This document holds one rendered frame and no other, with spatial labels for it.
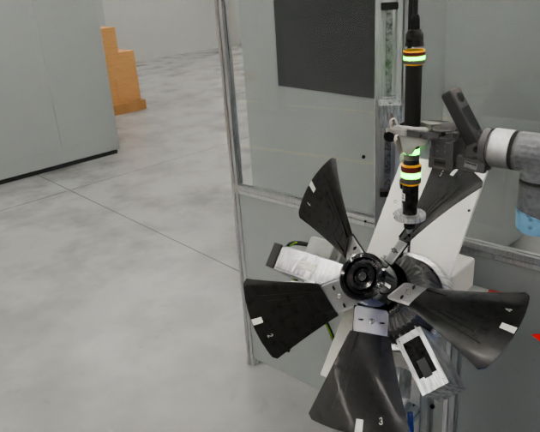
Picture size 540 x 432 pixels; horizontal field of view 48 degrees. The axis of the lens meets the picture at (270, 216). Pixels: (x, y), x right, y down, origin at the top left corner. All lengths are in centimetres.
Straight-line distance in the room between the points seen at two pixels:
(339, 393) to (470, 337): 32
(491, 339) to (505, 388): 106
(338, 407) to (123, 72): 836
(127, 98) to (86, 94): 258
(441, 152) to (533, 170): 19
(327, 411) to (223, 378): 177
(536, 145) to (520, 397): 137
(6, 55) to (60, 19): 68
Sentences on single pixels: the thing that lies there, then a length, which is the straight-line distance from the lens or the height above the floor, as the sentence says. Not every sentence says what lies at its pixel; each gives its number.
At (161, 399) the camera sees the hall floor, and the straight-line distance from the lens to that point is 312.
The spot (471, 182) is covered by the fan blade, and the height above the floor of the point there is 143.
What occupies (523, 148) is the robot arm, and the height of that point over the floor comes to 158.
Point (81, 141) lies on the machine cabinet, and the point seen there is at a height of 24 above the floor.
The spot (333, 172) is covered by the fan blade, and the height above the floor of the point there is 140.
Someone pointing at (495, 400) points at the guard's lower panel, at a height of 39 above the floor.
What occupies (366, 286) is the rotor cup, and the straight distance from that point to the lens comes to 145.
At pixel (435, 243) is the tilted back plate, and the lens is 173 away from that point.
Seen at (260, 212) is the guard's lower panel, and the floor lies 89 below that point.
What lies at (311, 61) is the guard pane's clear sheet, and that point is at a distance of 235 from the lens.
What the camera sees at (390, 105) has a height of 150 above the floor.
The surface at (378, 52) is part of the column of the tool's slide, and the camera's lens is 198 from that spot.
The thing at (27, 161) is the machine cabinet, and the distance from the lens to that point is 685.
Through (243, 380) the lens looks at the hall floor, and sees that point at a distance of 316.
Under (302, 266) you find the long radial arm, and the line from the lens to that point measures 175.
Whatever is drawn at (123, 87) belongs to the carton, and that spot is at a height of 36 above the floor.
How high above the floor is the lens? 192
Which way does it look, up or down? 23 degrees down
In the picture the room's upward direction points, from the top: 4 degrees counter-clockwise
